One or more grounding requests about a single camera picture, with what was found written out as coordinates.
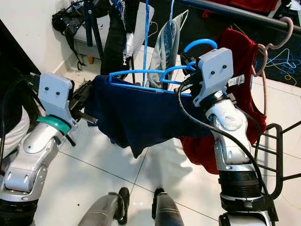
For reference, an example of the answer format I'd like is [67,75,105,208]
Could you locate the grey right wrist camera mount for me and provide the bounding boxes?
[193,47,234,106]

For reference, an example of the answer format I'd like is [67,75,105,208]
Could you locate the grey robot left leg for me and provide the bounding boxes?
[78,187,130,226]

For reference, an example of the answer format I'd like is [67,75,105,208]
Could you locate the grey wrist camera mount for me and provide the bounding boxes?
[193,47,234,106]
[37,73,76,128]

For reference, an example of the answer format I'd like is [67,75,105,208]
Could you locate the navy blue garment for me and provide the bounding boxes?
[87,74,212,158]

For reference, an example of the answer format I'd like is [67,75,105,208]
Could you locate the grey printed garment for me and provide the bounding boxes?
[148,10,189,90]

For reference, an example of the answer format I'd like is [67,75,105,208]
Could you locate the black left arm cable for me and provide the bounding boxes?
[0,77,47,156]

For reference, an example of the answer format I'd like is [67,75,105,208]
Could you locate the black printed garment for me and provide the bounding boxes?
[103,0,142,76]

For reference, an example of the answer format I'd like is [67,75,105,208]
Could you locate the pink plastic hanger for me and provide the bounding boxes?
[250,16,294,118]

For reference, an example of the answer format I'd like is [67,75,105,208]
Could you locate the black metal clothes rack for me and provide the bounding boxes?
[85,0,301,189]

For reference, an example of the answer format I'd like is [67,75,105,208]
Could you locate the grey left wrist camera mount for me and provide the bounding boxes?
[37,73,76,128]

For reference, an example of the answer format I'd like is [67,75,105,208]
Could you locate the blue plastic hanger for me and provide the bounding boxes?
[141,0,151,88]
[108,39,218,97]

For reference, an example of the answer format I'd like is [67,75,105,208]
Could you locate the person in black shirt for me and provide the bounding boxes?
[0,61,38,156]

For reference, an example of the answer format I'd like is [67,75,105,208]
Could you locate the white plastic hanger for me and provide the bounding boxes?
[168,0,178,24]

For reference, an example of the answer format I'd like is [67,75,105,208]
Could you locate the grey upholstered bench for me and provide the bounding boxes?
[73,7,146,64]

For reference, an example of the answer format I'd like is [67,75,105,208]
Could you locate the red draped cloth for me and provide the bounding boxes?
[202,0,280,17]

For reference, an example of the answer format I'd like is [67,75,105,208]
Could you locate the red knit garment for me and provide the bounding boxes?
[179,27,269,175]

